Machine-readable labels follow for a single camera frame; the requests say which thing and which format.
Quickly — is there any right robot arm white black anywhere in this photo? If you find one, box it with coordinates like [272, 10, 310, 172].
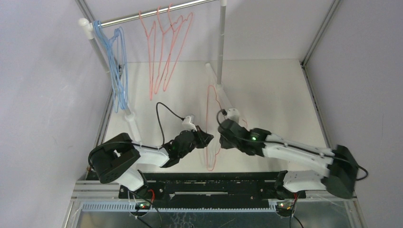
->
[218, 119, 359, 199]

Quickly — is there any pink wire hanger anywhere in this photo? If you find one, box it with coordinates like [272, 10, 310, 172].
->
[205, 85, 233, 171]
[139, 11, 156, 101]
[153, 3, 183, 95]
[159, 4, 194, 92]

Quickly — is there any metal clothes rack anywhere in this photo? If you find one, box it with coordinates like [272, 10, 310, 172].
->
[77, 0, 235, 142]

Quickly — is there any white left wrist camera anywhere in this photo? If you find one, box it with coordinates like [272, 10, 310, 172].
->
[182, 114, 197, 131]

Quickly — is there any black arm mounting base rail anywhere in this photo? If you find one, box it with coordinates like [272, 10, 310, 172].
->
[86, 171, 341, 210]

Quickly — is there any left circuit board with wires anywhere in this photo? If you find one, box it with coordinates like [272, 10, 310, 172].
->
[128, 188, 161, 219]

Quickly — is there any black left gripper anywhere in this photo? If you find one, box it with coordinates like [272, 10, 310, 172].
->
[179, 125, 213, 159]

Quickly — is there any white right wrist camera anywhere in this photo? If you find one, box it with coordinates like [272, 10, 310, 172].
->
[226, 108, 240, 123]

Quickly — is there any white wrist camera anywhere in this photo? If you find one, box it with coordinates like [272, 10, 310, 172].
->
[182, 114, 197, 131]
[226, 108, 240, 123]

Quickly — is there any black left camera cable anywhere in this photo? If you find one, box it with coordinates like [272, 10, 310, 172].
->
[155, 102, 186, 147]

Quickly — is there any right circuit board with wires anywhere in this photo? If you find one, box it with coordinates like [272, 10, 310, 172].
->
[276, 192, 300, 218]

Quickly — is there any circuit board with wires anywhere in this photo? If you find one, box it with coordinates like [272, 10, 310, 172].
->
[276, 192, 300, 218]
[128, 188, 161, 219]

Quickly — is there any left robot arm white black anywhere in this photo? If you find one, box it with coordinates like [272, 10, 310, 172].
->
[88, 127, 214, 198]

